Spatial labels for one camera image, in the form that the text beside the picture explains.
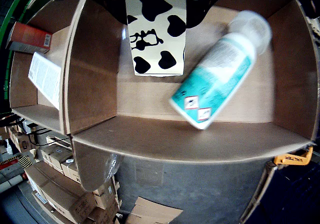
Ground cow print white carton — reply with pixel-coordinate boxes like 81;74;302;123
124;0;188;77

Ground small maroon product box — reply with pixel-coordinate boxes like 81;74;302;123
6;21;53;54

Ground long white product box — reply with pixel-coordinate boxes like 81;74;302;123
27;51;62;111

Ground stacked brown cardboard cartons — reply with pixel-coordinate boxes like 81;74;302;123
24;139;123;224

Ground flat cardboard sheets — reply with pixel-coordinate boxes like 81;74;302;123
124;196;185;224

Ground teal and white bottle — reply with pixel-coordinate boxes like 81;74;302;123
168;10;273;131

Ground orange plastic handle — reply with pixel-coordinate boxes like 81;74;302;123
272;146;314;165

